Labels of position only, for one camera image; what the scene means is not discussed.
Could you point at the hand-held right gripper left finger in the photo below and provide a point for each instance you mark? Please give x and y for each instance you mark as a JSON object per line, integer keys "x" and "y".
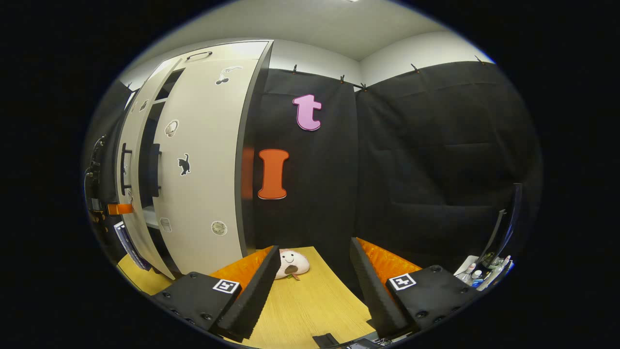
{"x": 252, "y": 295}

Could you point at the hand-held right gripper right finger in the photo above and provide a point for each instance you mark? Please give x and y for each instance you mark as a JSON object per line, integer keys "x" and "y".
{"x": 375, "y": 295}

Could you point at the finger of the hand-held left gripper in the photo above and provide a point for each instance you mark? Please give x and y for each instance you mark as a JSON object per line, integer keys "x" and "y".
{"x": 121, "y": 209}

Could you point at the white cabinet door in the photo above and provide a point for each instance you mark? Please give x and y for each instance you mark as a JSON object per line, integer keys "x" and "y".
{"x": 208, "y": 169}
{"x": 137, "y": 126}

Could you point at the blue packet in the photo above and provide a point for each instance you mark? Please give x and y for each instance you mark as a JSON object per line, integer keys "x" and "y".
{"x": 127, "y": 240}

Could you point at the pink and white plush toy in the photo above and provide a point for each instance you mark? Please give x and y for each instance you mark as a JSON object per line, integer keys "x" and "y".
{"x": 293, "y": 261}

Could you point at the white tray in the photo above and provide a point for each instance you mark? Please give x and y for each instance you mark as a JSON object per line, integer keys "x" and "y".
{"x": 466, "y": 266}

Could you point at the black backdrop cloth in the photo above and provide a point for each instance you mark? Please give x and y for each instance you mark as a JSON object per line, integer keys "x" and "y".
{"x": 436, "y": 169}

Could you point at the white and grey cabinet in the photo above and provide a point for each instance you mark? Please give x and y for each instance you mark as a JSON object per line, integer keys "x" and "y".
{"x": 249, "y": 145}

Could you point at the white cabinet drawer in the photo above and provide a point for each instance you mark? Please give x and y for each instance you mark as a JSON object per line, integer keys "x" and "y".
{"x": 232, "y": 51}

